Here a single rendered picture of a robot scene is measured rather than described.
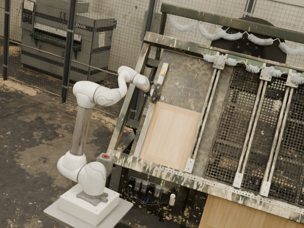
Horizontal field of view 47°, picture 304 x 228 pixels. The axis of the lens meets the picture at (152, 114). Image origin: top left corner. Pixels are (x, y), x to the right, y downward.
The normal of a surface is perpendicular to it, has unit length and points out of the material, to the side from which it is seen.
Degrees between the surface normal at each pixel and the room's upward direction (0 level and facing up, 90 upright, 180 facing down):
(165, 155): 57
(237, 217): 90
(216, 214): 90
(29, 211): 0
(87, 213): 90
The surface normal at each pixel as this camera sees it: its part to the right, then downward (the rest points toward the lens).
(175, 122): -0.12, -0.24
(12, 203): 0.18, -0.91
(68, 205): -0.40, 0.27
